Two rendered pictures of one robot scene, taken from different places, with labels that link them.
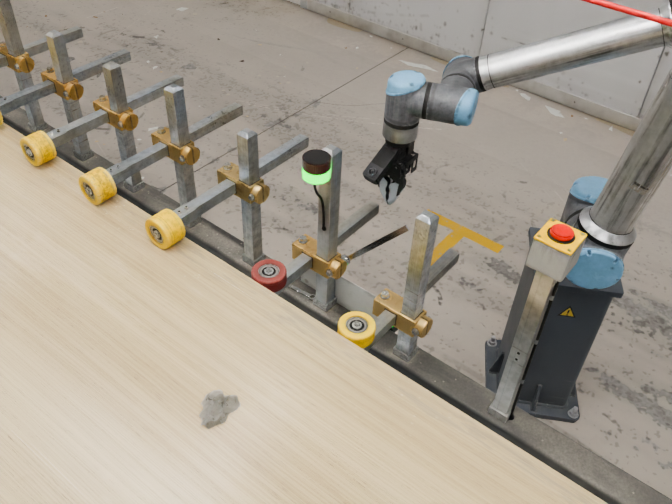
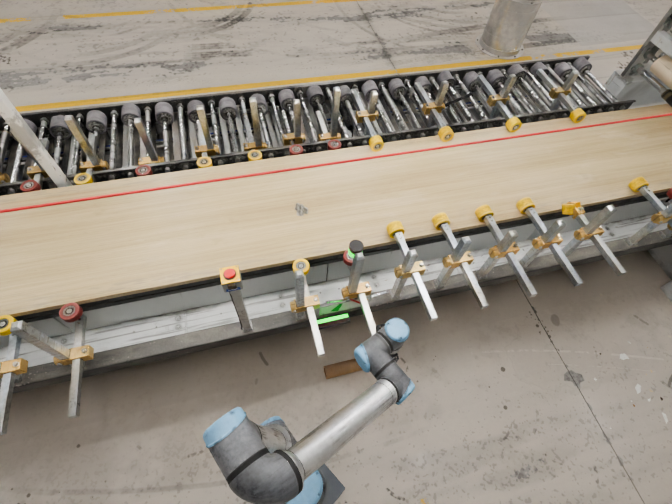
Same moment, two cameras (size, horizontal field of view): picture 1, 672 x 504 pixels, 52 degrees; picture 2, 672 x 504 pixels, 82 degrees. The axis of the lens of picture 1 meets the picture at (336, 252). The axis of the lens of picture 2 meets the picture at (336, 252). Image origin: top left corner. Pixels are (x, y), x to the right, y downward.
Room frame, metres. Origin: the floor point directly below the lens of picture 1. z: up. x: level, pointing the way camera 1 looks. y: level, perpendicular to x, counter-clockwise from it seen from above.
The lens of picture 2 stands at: (1.59, -0.75, 2.50)
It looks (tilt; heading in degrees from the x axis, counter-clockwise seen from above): 57 degrees down; 122
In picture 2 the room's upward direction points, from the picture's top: 7 degrees clockwise
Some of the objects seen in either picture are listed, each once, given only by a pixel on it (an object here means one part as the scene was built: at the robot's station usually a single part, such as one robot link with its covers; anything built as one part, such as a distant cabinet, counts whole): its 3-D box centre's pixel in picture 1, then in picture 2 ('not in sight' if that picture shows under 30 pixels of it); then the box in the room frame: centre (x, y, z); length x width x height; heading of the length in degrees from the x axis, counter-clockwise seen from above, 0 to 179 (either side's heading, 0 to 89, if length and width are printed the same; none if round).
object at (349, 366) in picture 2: not in sight; (348, 366); (1.34, -0.04, 0.04); 0.30 x 0.08 x 0.08; 53
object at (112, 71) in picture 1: (125, 139); (493, 259); (1.67, 0.62, 0.87); 0.04 x 0.04 x 0.48; 53
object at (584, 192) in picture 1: (592, 212); (300, 484); (1.55, -0.72, 0.79); 0.17 x 0.15 x 0.18; 167
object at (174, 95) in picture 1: (183, 165); (450, 266); (1.52, 0.42, 0.90); 0.04 x 0.04 x 0.48; 53
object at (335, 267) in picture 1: (318, 258); (355, 290); (1.23, 0.04, 0.85); 0.14 x 0.06 x 0.05; 53
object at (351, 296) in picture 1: (340, 289); (345, 306); (1.22, -0.02, 0.75); 0.26 x 0.01 x 0.10; 53
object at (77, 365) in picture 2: not in sight; (77, 363); (0.53, -0.97, 0.80); 0.44 x 0.03 x 0.04; 143
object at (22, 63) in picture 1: (14, 58); (588, 232); (1.98, 1.04, 0.95); 0.14 x 0.06 x 0.05; 53
